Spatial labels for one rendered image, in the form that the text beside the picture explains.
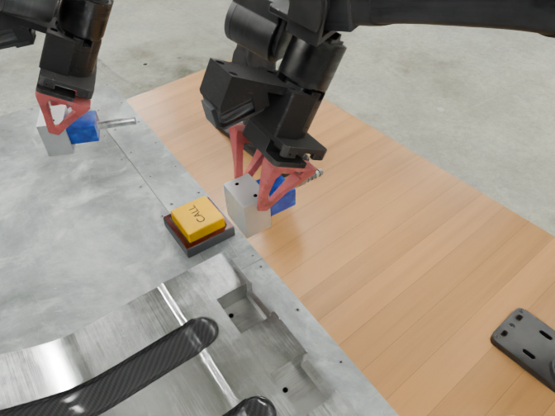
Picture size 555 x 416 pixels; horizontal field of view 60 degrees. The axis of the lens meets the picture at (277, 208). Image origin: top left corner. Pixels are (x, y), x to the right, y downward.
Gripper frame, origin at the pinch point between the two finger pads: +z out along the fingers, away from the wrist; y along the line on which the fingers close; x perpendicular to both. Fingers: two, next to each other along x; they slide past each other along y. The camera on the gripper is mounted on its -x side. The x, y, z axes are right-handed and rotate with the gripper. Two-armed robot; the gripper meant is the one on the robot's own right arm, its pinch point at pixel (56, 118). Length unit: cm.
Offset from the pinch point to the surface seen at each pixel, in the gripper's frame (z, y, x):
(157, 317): -0.6, 32.8, 13.5
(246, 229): -9.1, 24.9, 21.9
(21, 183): 17.8, -4.3, -2.5
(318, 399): -6, 44, 28
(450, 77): 8, -146, 186
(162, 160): 6.7, -5.5, 18.2
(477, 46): -7, -175, 214
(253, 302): -4.4, 32.1, 23.8
